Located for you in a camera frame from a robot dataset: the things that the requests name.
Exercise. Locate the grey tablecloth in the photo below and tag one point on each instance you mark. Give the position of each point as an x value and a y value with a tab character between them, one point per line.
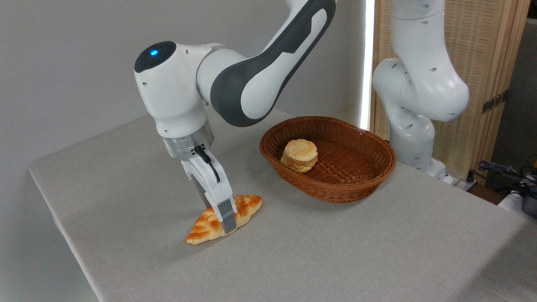
293	260

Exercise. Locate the wooden woven folding screen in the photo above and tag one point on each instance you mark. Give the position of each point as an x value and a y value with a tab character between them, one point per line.
482	50

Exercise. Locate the dark metal screen hinge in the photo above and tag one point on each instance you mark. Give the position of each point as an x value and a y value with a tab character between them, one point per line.
494	102

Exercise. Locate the round pale bread bun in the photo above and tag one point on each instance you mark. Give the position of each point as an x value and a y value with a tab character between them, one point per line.
300	153

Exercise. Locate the brown wicker oval basket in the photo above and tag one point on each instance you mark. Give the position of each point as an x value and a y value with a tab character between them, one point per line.
348	184

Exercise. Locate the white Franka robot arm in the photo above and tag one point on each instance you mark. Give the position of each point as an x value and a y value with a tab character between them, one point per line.
176	96

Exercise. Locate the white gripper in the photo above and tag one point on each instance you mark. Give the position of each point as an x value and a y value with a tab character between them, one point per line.
209	180

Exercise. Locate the braided golden bread loaf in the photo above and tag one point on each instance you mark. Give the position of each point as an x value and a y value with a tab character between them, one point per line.
205	228

